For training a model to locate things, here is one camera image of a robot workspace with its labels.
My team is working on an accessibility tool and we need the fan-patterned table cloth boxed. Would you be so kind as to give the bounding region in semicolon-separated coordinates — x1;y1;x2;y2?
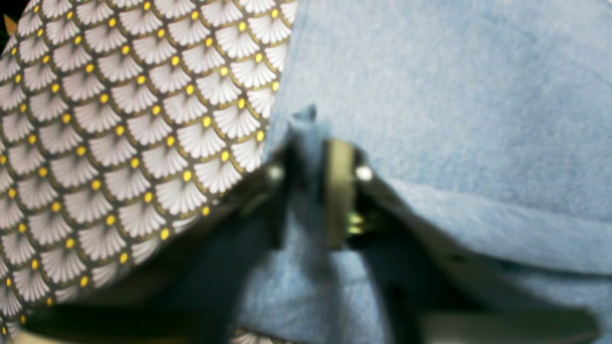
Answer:
0;0;299;344

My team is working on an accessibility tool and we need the blue T-shirt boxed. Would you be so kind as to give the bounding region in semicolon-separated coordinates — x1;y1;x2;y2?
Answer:
266;0;612;344

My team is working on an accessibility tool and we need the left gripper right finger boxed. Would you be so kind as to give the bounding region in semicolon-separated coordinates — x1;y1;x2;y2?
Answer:
323;139;601;344

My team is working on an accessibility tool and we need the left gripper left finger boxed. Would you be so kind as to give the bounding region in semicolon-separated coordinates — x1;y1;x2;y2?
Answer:
22;144;296;344

